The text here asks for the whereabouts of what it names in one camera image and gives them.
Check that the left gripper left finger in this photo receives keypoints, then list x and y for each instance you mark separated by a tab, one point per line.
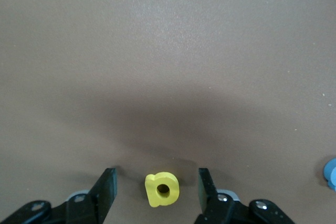
99	200

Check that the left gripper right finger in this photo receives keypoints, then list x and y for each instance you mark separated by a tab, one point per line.
212	205

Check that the yellow letter o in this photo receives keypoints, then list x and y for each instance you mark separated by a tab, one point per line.
152	195

